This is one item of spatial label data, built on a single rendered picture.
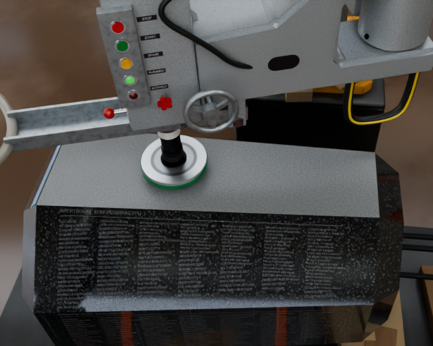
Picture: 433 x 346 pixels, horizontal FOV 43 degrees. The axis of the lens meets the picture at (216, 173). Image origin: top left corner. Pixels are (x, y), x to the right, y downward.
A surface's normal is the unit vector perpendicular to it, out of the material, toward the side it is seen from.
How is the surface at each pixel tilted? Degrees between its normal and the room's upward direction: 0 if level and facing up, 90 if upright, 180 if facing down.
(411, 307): 0
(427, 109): 0
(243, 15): 4
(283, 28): 90
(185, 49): 90
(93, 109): 90
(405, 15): 90
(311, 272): 45
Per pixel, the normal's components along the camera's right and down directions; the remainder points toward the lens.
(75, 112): 0.16, 0.74
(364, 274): -0.11, 0.07
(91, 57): -0.06, -0.65
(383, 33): -0.51, 0.67
